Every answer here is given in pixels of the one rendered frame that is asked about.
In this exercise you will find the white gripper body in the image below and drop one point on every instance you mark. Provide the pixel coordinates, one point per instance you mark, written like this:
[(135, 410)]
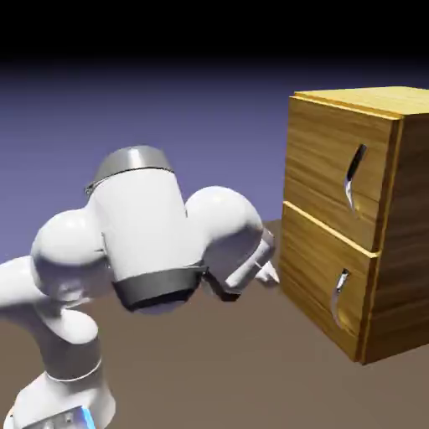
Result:
[(269, 274)]

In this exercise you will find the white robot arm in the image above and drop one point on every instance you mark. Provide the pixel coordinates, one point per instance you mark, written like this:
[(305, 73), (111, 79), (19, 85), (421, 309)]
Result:
[(140, 221)]

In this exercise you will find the small wood cabinet door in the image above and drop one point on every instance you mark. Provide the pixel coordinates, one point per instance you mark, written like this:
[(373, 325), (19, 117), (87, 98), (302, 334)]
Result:
[(308, 278)]

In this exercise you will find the light wood cabinet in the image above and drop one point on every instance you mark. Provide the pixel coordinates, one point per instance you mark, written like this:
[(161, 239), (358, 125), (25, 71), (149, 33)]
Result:
[(399, 234)]

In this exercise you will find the large wood cabinet door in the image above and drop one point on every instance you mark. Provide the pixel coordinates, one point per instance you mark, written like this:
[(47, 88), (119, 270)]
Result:
[(321, 161)]

